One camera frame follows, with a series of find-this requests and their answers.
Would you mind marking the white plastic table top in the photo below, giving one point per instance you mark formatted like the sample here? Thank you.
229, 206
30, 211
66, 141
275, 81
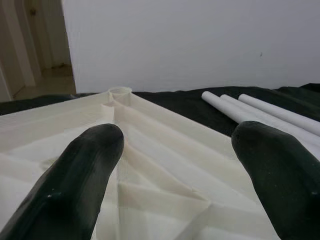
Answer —
162, 162

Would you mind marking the black table cloth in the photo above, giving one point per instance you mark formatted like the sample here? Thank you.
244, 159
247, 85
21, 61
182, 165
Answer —
187, 107

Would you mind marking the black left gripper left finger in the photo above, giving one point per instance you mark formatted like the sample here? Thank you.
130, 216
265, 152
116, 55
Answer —
75, 180

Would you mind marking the white interior door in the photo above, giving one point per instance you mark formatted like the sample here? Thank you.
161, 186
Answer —
15, 50

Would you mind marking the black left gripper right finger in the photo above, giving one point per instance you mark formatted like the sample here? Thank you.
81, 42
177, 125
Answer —
275, 175

